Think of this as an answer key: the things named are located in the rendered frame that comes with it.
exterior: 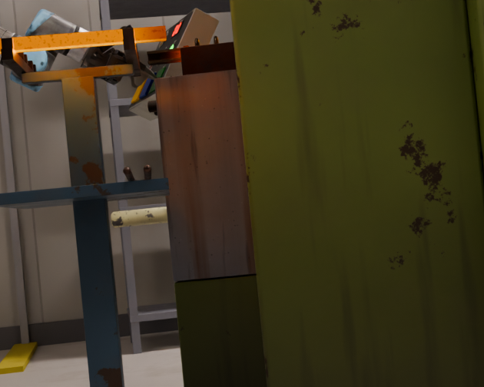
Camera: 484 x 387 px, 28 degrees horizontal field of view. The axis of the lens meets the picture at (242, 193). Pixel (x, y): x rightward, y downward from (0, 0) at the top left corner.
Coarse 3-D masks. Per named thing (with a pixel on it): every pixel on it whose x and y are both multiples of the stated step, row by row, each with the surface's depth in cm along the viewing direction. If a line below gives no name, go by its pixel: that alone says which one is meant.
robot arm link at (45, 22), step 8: (40, 16) 262; (48, 16) 263; (56, 16) 265; (32, 24) 262; (40, 24) 262; (48, 24) 262; (56, 24) 263; (64, 24) 264; (72, 24) 267; (32, 32) 263; (40, 32) 262; (48, 32) 262; (56, 32) 263; (64, 32) 264; (72, 32) 265
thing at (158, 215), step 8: (152, 208) 269; (160, 208) 268; (112, 216) 268; (120, 216) 268; (128, 216) 268; (136, 216) 267; (144, 216) 267; (152, 216) 267; (160, 216) 267; (112, 224) 269; (120, 224) 268; (128, 224) 268; (136, 224) 268; (144, 224) 269
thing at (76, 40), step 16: (80, 32) 169; (96, 32) 170; (112, 32) 170; (144, 32) 170; (160, 32) 171; (0, 48) 168; (16, 48) 168; (32, 48) 169; (48, 48) 170; (64, 48) 172
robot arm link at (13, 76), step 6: (48, 54) 263; (54, 54) 265; (48, 60) 264; (54, 60) 266; (48, 66) 264; (12, 72) 263; (12, 78) 262; (18, 78) 261; (24, 84) 261; (42, 84) 266; (36, 90) 264
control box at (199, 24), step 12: (192, 12) 275; (180, 24) 284; (192, 24) 274; (204, 24) 275; (216, 24) 276; (168, 36) 294; (180, 36) 276; (192, 36) 274; (204, 36) 275; (156, 48) 305; (168, 48) 284; (156, 72) 285; (168, 72) 271; (180, 72) 272; (132, 108) 297; (144, 108) 291
